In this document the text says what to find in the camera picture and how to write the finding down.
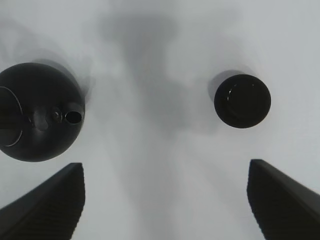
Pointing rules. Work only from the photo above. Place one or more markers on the small black teacup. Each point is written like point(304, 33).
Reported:
point(242, 101)

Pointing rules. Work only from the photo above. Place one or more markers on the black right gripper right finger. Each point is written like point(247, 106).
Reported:
point(283, 208)

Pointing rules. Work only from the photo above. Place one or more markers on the black cast iron teapot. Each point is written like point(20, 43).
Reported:
point(42, 110)

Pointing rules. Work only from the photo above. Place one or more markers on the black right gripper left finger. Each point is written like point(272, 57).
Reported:
point(51, 211)

